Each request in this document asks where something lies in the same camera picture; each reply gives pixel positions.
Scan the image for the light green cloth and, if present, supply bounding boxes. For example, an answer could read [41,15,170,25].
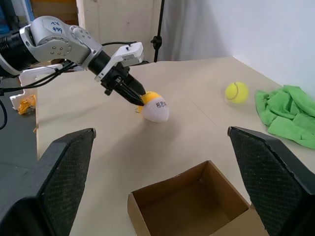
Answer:
[254,85,315,149]

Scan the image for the white foam piece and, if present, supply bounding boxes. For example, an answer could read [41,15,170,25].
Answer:
[9,63,83,115]

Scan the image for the light wooden panel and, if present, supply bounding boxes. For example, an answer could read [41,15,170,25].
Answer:
[76,0,163,62]

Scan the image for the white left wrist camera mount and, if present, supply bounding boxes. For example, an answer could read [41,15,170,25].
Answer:
[94,41,144,83]

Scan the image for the black tripod stand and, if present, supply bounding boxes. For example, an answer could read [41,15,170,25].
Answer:
[150,0,166,63]

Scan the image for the orange scraps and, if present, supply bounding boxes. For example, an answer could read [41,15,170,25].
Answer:
[18,94,38,117]

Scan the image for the yellow tennis ball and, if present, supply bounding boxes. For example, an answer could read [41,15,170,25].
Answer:
[224,81,250,104]

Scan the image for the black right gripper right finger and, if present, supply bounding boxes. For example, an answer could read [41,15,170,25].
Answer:
[227,126,315,236]

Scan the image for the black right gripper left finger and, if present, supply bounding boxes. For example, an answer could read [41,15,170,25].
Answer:
[0,127,97,236]

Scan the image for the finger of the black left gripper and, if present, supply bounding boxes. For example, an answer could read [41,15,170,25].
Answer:
[115,79,144,107]
[124,73,147,96]

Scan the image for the brown cardboard box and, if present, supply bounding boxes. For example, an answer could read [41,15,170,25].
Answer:
[127,160,270,236]

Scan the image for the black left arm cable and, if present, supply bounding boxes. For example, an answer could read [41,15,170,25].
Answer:
[0,41,138,131]

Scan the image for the brown carton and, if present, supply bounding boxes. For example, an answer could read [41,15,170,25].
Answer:
[30,0,80,26]

